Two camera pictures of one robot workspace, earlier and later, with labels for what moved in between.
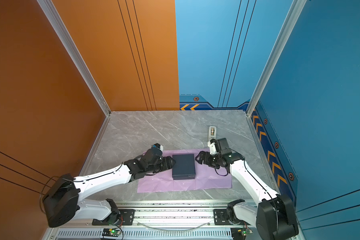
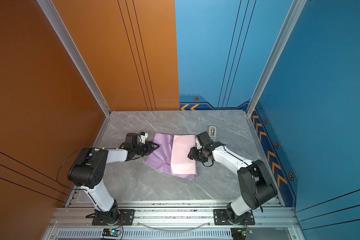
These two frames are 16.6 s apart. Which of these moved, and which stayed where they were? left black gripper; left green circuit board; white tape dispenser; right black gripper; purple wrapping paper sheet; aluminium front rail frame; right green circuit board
Moved: left black gripper; purple wrapping paper sheet; right black gripper
Stayed: white tape dispenser; left green circuit board; aluminium front rail frame; right green circuit board
